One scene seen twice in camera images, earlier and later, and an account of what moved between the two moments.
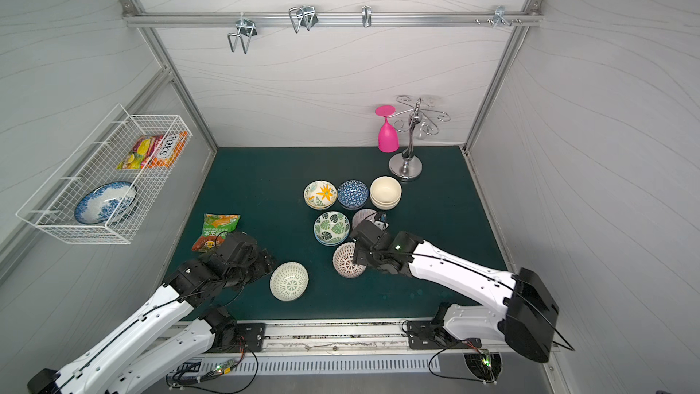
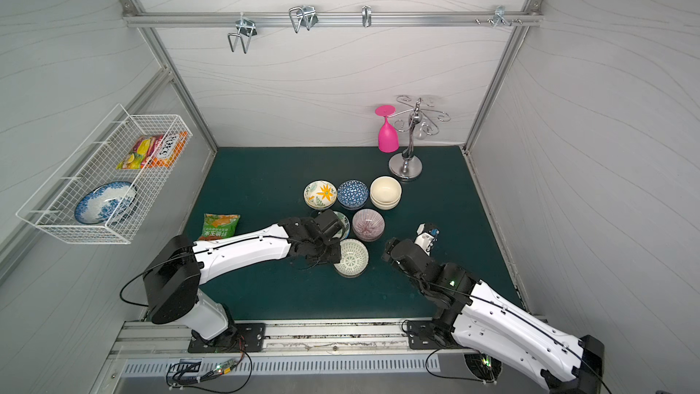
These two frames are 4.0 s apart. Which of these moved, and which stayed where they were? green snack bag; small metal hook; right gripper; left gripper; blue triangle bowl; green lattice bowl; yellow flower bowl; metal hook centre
Moved: left gripper; right gripper; green lattice bowl
Stayed: green snack bag; yellow flower bowl; small metal hook; metal hook centre; blue triangle bowl
